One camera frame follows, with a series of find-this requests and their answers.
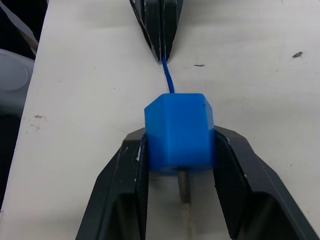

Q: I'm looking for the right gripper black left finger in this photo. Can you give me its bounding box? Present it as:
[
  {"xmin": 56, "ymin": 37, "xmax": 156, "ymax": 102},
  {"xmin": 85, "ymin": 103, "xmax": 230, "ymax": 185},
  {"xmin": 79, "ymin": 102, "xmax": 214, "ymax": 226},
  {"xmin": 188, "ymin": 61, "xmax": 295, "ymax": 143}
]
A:
[{"xmin": 74, "ymin": 126, "xmax": 149, "ymax": 240}]

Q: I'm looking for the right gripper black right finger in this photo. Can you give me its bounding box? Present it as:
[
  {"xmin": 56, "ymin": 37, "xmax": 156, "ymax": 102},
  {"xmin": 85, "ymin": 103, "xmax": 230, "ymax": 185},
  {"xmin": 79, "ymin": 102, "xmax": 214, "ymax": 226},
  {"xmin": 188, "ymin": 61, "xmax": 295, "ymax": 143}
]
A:
[{"xmin": 211, "ymin": 125, "xmax": 316, "ymax": 240}]

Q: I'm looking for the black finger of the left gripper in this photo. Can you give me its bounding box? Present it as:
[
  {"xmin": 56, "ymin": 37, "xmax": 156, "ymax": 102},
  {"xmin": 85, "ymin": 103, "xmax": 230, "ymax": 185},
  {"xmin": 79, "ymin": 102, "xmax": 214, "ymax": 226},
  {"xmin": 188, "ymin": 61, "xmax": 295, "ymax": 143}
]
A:
[
  {"xmin": 129, "ymin": 0, "xmax": 161, "ymax": 62},
  {"xmin": 159, "ymin": 0, "xmax": 184, "ymax": 63}
]

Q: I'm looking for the blue lace with dark tip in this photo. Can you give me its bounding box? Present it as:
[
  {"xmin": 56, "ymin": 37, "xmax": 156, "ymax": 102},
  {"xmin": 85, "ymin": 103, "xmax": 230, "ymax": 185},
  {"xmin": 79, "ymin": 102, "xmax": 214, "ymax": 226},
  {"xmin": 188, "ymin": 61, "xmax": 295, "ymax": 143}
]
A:
[{"xmin": 160, "ymin": 55, "xmax": 192, "ymax": 204}]

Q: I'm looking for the blue hexagonal block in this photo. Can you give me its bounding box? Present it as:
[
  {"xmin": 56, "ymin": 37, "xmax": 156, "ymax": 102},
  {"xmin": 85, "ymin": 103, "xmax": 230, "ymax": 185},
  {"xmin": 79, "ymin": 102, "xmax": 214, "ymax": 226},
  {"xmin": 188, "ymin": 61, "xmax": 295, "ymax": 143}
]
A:
[{"xmin": 144, "ymin": 92, "xmax": 216, "ymax": 175}]

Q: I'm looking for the grey rounded robot body shell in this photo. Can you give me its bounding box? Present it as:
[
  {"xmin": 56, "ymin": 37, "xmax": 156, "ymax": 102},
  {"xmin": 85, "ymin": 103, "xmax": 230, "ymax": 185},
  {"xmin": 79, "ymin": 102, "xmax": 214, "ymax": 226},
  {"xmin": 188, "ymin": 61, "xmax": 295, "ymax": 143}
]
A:
[{"xmin": 0, "ymin": 48, "xmax": 35, "ymax": 118}]

